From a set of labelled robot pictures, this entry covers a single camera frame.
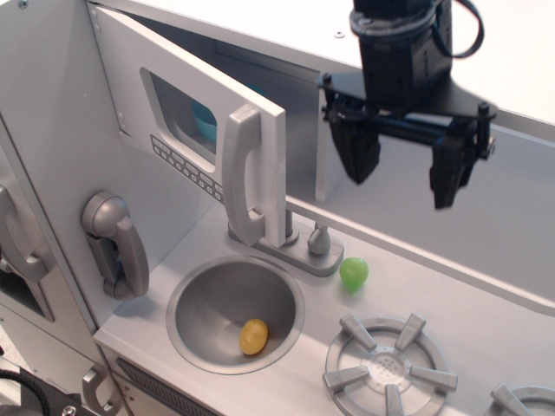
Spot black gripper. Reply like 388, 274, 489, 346
319, 8, 496, 209

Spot white microwave door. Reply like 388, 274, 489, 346
89, 3, 286, 247

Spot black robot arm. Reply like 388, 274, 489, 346
318, 1, 497, 209

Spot green plastic pear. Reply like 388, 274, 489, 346
339, 257, 369, 294

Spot grey toy faucet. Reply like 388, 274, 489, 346
225, 209, 344, 277

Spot blue plastic bowl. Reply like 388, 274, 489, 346
191, 101, 218, 143

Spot grey stove burner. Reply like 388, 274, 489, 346
484, 384, 554, 416
323, 313, 458, 415

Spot yellow plastic lemon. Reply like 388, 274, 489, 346
239, 319, 269, 355

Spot white toy kitchen cabinet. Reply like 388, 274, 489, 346
1, 1, 554, 415

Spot round silver sink basin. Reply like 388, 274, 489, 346
166, 255, 305, 374

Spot grey toy telephone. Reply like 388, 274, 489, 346
82, 191, 149, 301

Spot black cable loop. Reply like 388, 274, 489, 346
433, 0, 485, 60

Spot grey oven door handle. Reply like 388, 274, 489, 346
82, 367, 127, 416

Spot grey fridge door handle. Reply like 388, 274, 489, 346
1, 185, 51, 283

